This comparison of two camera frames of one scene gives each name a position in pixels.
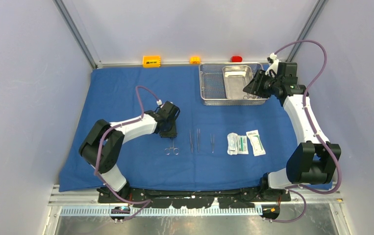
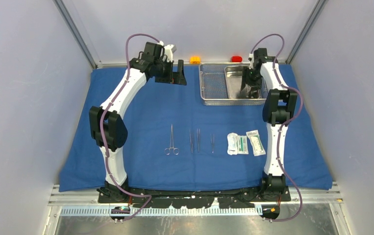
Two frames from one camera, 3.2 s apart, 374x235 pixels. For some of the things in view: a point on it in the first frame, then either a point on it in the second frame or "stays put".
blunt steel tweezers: x=198 y=138 stays put
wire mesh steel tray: x=211 y=87 stays put
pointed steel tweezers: x=212 y=143 stays put
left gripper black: x=171 y=133 to x=169 y=79
